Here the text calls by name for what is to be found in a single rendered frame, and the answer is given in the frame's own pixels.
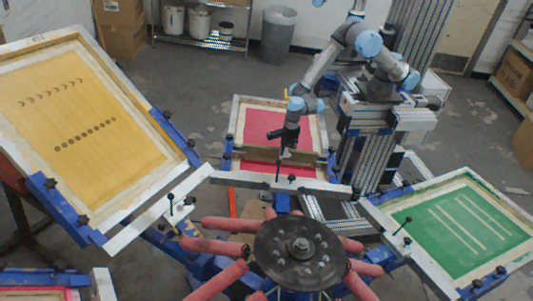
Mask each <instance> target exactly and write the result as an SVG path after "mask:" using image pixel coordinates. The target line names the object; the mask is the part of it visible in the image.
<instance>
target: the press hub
mask: <svg viewBox="0 0 533 301"><path fill-rule="evenodd" d="M253 253H254V256H255V259H256V261H255V262H253V263H251V264H249V265H248V266H249V270H250V271H252V272H253V273H254V274H256V275H258V276H260V277H262V278H263V279H265V280H264V281H263V282H262V284H261V286H260V288H259V290H260V291H263V292H264V293H267V292H269V291H270V290H271V289H272V288H275V287H276V286H277V285H278V286H280V287H281V291H280V301H318V300H319V293H318V294H316V295H314V296H313V297H312V293H317V292H321V291H325V293H326V295H327V296H328V297H329V298H330V299H331V298H333V297H334V296H333V292H332V290H331V289H330V288H332V287H333V286H334V285H335V284H336V283H337V282H338V281H339V280H340V279H341V277H342V276H343V275H344V273H345V265H346V256H345V247H344V245H343V244H342V242H341V240H340V239H339V237H338V235H337V234H336V233H335V232H334V231H333V230H332V229H331V228H329V227H328V226H327V225H325V224H323V223H322V222H321V221H319V220H317V219H313V218H310V217H308V216H305V215H301V214H283V215H279V216H277V217H274V218H272V219H269V220H268V221H266V222H265V224H264V225H262V226H261V227H260V229H258V231H257V233H256V235H255V237H254V242H253ZM277 289H278V288H277ZM277 289H276V290H275V291H273V292H272V293H270V294H269V295H268V296H267V299H268V300H269V301H277ZM253 293H255V291H253V290H252V289H251V288H248V287H246V285H244V284H242V283H241V282H240V281H234V282H233V288H232V290H231V294H230V301H244V300H246V299H247V298H248V297H250V296H251V295H252V294H253Z"/></svg>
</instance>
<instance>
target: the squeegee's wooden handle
mask: <svg viewBox="0 0 533 301"><path fill-rule="evenodd" d="M280 150H281V147H275V146H269V145H254V144H248V143H243V144H242V149H241V151H245V152H246V156H251V157H264V158H270V159H278V158H279V154H280ZM288 152H289V153H290V154H291V156H290V157H283V159H282V160H285V161H291V162H299V163H311V165H314V161H318V158H319V152H318V151H314V150H295V149H288Z"/></svg>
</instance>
